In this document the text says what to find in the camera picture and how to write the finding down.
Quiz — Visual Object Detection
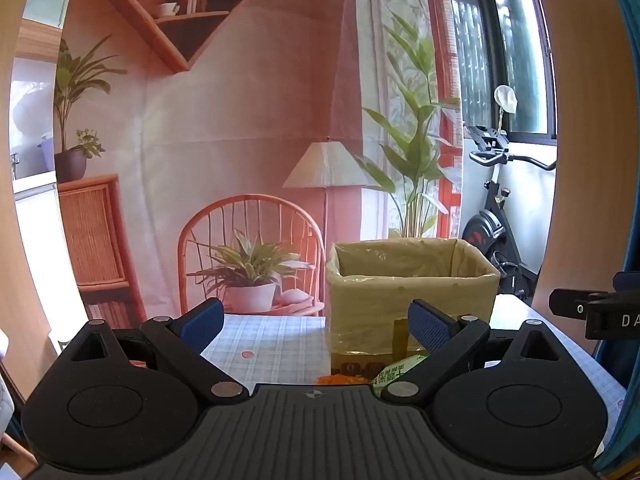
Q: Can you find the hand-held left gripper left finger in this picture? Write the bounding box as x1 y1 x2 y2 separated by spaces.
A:
57 298 249 405

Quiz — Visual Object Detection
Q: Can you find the printed room backdrop cloth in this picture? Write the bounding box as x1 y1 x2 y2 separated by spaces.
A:
54 0 465 322

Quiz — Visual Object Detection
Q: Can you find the cardboard box with plastic liner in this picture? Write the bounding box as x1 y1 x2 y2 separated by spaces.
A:
326 238 502 376

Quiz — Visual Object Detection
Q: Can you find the white round object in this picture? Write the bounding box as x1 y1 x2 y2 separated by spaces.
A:
494 85 519 114

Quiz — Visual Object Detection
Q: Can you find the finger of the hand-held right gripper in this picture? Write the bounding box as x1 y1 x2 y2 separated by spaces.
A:
548 288 592 319

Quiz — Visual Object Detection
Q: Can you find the orange snack packet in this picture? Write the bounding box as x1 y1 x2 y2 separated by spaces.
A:
317 372 375 386

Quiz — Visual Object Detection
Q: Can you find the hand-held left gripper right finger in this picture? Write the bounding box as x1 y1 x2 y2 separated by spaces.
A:
379 299 592 405

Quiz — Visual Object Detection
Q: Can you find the black exercise bike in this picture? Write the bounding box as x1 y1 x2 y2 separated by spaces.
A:
460 125 559 305

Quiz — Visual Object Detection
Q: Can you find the green snack packet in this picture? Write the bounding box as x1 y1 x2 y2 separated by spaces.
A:
371 352 432 395

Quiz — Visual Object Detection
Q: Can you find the dark framed window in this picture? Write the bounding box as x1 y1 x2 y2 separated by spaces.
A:
445 0 559 149

